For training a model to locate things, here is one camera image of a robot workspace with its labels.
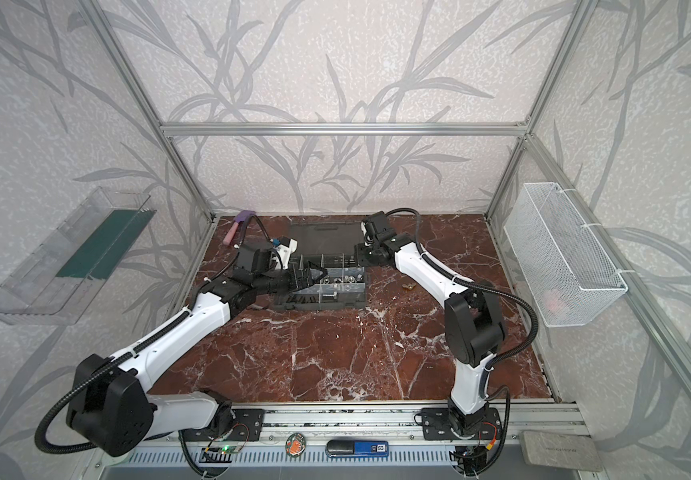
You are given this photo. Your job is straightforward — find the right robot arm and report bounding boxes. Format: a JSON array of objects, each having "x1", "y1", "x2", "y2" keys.
[{"x1": 355, "y1": 207, "x2": 539, "y2": 429}]

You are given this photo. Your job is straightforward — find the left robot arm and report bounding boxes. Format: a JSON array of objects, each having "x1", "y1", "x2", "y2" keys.
[{"x1": 34, "y1": 237, "x2": 328, "y2": 457}]

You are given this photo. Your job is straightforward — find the purple pink brush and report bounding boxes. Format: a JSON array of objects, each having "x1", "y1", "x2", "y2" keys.
[{"x1": 223, "y1": 210, "x2": 255, "y2": 246}]

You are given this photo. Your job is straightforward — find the grey plastic organizer box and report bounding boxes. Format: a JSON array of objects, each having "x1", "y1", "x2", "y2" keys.
[{"x1": 272, "y1": 221, "x2": 369, "y2": 311}]

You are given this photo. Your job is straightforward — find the round orange badge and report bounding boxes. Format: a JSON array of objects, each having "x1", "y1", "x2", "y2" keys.
[{"x1": 285, "y1": 432, "x2": 307, "y2": 458}]

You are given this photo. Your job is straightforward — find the blue black usb device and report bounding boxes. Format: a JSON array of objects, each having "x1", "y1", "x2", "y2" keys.
[{"x1": 325, "y1": 439, "x2": 389, "y2": 459}]

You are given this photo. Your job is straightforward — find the grey foam pad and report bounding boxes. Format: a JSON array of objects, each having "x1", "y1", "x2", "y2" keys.
[{"x1": 519, "y1": 431, "x2": 603, "y2": 472}]

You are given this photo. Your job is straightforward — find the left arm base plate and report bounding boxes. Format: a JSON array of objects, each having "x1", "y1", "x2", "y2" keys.
[{"x1": 185, "y1": 408, "x2": 266, "y2": 443}]

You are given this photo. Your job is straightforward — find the white wire mesh basket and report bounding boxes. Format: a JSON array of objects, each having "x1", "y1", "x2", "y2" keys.
[{"x1": 505, "y1": 182, "x2": 627, "y2": 328}]

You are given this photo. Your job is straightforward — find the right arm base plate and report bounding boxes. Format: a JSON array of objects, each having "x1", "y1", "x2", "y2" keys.
[{"x1": 415, "y1": 406, "x2": 503, "y2": 441}]

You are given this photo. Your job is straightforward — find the clear wall shelf tray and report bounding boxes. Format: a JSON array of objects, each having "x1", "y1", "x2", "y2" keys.
[{"x1": 0, "y1": 187, "x2": 157, "y2": 326}]

